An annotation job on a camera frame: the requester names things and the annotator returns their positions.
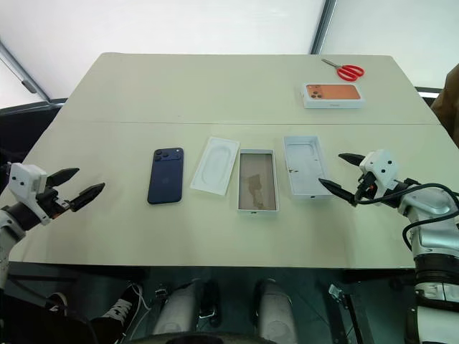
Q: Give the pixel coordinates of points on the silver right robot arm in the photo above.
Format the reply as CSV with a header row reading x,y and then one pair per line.
x,y
430,206

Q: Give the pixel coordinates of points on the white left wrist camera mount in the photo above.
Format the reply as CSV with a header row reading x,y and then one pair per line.
x,y
25,182

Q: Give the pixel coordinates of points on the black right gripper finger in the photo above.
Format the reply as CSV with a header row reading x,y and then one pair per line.
x,y
339,190
353,158

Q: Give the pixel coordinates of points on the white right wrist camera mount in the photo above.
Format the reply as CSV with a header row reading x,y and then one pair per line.
x,y
382,165

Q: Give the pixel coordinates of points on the dark side bench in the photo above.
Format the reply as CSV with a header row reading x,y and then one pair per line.
x,y
25,122
435,91

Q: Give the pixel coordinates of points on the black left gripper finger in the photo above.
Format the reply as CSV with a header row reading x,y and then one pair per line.
x,y
62,175
87,193

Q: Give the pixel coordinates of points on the sealed orange-print phone box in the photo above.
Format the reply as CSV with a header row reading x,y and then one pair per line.
x,y
333,94

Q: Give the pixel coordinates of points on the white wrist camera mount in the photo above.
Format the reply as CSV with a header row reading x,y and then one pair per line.
x,y
25,182
382,165

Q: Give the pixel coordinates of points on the dark window frame bar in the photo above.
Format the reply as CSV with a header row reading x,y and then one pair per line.
x,y
321,25

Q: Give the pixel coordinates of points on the white phone box lid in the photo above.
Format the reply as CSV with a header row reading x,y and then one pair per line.
x,y
306,168

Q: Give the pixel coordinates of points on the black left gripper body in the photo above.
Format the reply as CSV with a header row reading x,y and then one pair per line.
x,y
54,200

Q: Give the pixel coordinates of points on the dark blue smartphone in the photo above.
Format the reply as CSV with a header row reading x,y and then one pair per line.
x,y
165,179

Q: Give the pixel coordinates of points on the white moulded insert tray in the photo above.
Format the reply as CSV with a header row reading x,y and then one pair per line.
x,y
214,166

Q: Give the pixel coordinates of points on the white phone box base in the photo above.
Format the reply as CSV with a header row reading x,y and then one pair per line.
x,y
257,179

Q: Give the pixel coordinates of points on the person in brown clothing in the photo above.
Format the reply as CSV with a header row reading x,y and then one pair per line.
x,y
448,104

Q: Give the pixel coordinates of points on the grey window frame bar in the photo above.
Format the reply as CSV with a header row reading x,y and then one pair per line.
x,y
25,71

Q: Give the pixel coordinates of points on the black sneaker white laces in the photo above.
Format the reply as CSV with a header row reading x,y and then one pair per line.
x,y
120,308

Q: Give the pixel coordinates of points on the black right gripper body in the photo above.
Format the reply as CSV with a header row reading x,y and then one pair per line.
x,y
365,184

